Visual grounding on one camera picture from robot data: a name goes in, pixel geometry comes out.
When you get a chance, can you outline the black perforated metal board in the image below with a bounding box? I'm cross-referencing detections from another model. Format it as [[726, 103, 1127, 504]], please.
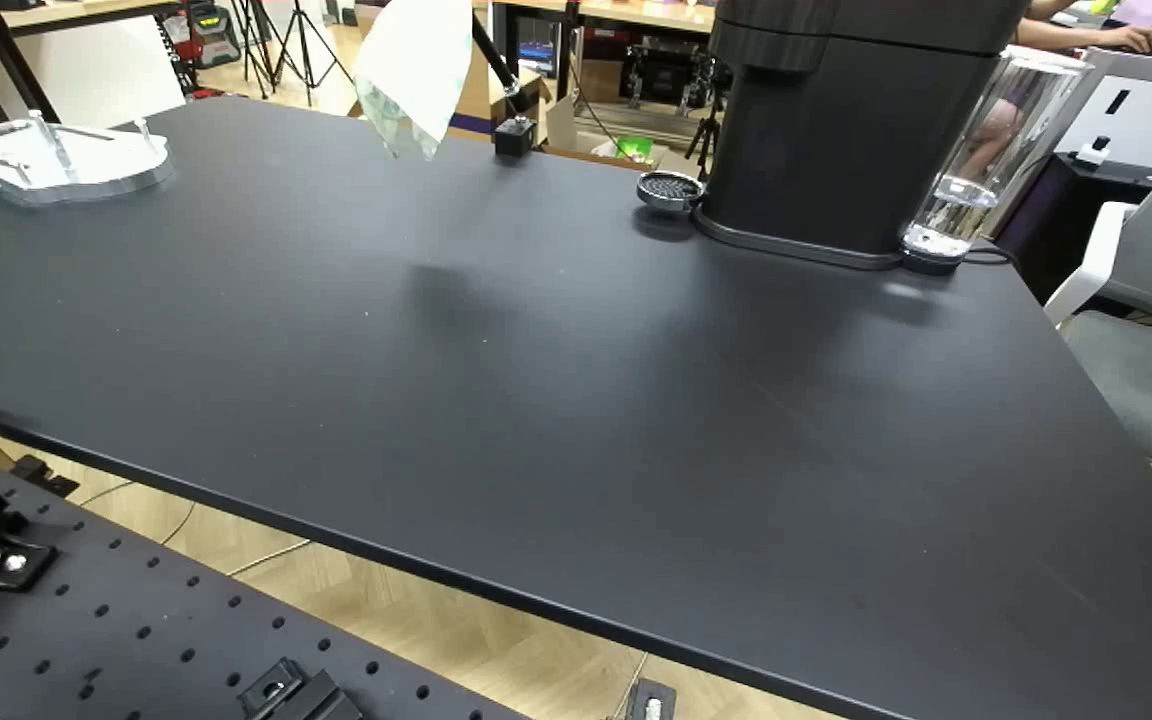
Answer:
[[0, 453, 520, 720]]

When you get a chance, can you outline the small black clamp block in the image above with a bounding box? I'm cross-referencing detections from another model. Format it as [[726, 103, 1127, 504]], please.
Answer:
[[493, 118, 537, 162]]

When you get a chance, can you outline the small round black speaker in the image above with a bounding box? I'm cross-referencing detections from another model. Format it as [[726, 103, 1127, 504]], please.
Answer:
[[636, 170, 703, 219]]

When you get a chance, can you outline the white green patterned towel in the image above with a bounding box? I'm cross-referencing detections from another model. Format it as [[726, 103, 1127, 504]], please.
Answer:
[[355, 0, 471, 158]]

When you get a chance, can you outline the large black robot base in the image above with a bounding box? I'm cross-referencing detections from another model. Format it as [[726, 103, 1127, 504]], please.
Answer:
[[699, 0, 1030, 264]]

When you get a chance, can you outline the black camera tripod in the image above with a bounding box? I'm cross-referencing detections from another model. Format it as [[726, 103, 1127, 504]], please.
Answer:
[[232, 0, 348, 100]]

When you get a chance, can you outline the clear plastic cylinder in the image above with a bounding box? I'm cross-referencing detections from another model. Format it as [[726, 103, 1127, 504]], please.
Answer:
[[906, 43, 1088, 260]]

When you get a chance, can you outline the clear glass plate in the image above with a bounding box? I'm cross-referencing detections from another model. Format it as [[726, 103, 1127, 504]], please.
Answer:
[[0, 114, 171, 208]]

